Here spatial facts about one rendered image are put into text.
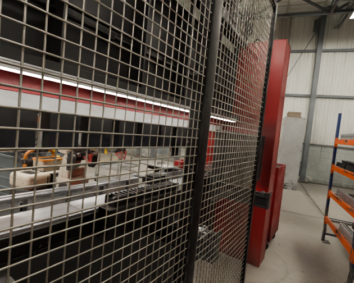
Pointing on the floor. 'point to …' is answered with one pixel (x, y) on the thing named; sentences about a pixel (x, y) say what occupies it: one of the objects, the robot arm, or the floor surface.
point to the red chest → (276, 201)
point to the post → (198, 177)
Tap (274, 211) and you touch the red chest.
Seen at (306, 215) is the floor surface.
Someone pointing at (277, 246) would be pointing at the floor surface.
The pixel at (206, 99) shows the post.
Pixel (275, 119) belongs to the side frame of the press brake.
